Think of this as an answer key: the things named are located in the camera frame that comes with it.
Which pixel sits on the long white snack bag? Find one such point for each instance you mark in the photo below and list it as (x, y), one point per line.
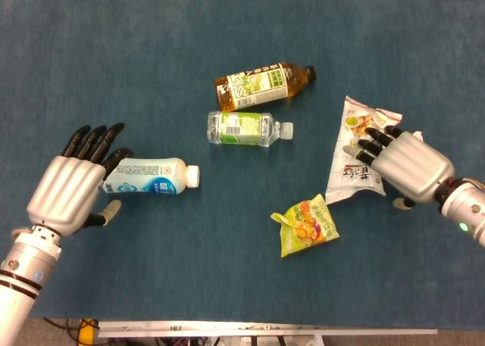
(348, 168)

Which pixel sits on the yellow plastic part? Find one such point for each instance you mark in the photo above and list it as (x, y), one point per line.
(89, 332)

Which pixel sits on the blue felt table cloth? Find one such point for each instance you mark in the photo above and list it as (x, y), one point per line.
(189, 39)

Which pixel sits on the white milk drink bottle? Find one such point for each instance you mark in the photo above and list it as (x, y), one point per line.
(151, 175)

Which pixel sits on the clear water bottle green label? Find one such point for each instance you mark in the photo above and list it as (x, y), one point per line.
(250, 128)

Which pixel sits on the yellow-green chip bag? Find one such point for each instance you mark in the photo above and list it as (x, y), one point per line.
(307, 225)

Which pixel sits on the aluminium frame rail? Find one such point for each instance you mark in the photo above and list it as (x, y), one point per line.
(265, 329)

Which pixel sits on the brown tea bottle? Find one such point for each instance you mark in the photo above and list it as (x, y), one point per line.
(261, 85)

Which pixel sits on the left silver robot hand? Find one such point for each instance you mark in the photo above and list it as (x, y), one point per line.
(64, 194)

